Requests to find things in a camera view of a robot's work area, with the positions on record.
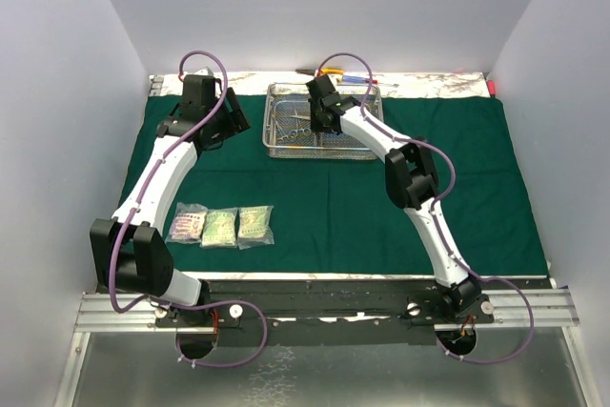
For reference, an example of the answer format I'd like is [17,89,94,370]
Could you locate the dark green surgical cloth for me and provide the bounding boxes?
[99,93,549,277]

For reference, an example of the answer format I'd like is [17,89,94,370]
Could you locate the pink instrument packet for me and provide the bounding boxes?
[166,202,209,244]

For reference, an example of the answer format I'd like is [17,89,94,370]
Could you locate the green packet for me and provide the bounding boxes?
[237,206,275,250]

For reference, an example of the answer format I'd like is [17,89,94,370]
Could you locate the steel surgical scissors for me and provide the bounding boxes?
[288,113,311,123]

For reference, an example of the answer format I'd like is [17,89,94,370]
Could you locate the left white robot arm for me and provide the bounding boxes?
[90,74,250,326]

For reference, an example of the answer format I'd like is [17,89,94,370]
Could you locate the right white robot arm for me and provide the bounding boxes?
[306,75,481,322]

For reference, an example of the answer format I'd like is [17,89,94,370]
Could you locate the blue red pen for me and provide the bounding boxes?
[340,74,398,88]

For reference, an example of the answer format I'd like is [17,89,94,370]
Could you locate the steel forceps in tray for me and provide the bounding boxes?
[276,128,312,143]

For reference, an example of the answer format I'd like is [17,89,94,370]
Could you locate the metal mesh instrument tray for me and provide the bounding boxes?
[262,83,377,160]

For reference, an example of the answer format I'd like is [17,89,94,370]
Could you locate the red marker at edge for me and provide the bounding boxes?
[486,80,496,98]

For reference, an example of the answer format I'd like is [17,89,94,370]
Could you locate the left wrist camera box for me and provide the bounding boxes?
[195,67,214,77]

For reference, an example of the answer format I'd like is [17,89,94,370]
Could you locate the yellow handled pliers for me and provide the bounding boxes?
[295,68,344,81]

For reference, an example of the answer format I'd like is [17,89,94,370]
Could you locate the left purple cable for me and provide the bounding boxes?
[109,50,269,370]

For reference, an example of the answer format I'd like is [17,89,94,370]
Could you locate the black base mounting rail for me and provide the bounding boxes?
[94,276,554,347]

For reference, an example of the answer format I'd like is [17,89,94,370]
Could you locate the aluminium extrusion frame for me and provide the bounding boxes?
[51,73,587,407]

